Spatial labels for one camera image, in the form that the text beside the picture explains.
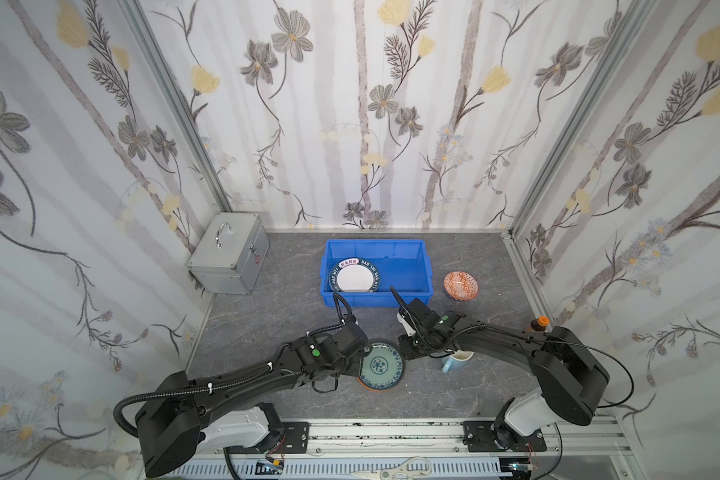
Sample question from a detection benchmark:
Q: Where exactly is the brown bottle orange cap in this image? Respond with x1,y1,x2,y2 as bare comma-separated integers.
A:
525,316,550,333

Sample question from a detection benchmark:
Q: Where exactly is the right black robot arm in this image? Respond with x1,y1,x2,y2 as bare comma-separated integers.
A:
390,288,635,451

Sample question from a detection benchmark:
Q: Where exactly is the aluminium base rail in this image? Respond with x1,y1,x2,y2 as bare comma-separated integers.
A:
149,418,643,480

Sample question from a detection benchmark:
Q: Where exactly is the light blue mug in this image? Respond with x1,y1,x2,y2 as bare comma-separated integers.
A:
441,350,474,374

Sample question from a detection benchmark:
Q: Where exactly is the blue plastic bin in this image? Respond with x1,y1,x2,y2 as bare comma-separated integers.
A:
320,239,434,308

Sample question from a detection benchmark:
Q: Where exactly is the teal patterned small plate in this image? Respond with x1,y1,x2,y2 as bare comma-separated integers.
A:
358,339,406,392

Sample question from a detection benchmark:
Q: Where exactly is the silver metal case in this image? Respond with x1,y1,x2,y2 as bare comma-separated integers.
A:
187,212,270,295

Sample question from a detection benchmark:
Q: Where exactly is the red patterned bowl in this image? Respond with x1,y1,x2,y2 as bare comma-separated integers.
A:
443,271,479,302

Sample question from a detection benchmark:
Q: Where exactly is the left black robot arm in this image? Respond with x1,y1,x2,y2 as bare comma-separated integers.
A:
113,294,371,478

